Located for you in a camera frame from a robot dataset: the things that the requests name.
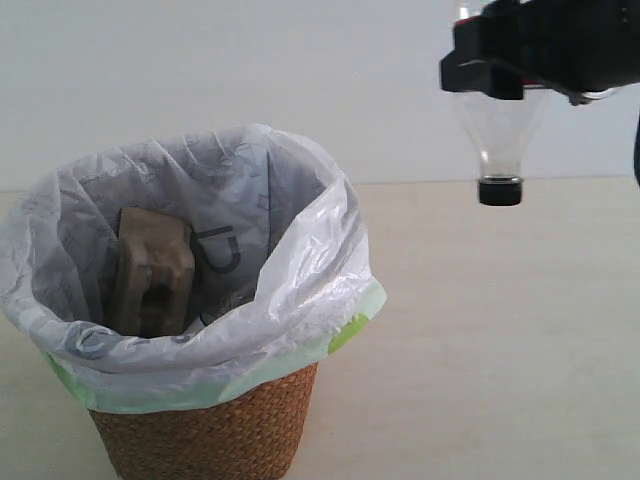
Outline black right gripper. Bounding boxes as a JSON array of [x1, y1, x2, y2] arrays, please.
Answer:
[[439, 1, 639, 105]]

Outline clear bottle black cap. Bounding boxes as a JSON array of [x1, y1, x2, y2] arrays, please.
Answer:
[[449, 0, 554, 206]]

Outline beige paper pulp tray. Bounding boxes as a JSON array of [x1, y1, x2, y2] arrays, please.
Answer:
[[106, 207, 195, 338]]

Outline white green plastic bin liner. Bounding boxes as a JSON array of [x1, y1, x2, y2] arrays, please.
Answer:
[[1, 124, 386, 414]]

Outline woven wicker waste basket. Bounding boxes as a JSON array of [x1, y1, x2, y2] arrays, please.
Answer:
[[90, 365, 317, 480]]

